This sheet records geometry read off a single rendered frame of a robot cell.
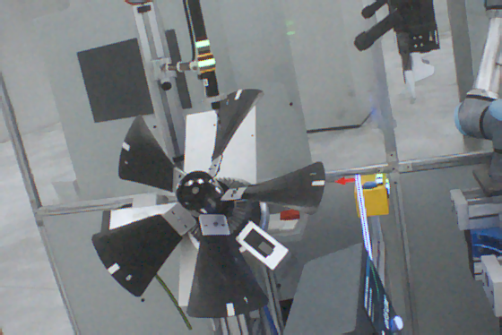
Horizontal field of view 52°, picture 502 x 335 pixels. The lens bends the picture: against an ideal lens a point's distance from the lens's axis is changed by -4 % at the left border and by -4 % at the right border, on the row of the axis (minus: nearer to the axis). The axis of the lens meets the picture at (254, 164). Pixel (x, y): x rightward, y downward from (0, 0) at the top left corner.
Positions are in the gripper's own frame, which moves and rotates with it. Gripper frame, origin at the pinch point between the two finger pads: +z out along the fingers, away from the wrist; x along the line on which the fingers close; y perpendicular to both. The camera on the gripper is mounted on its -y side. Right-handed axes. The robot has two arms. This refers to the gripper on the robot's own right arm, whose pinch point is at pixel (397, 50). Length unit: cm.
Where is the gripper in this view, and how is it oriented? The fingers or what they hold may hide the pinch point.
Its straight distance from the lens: 165.0
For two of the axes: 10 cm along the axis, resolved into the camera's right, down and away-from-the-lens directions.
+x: 2.2, -2.9, 9.3
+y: 9.5, -1.3, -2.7
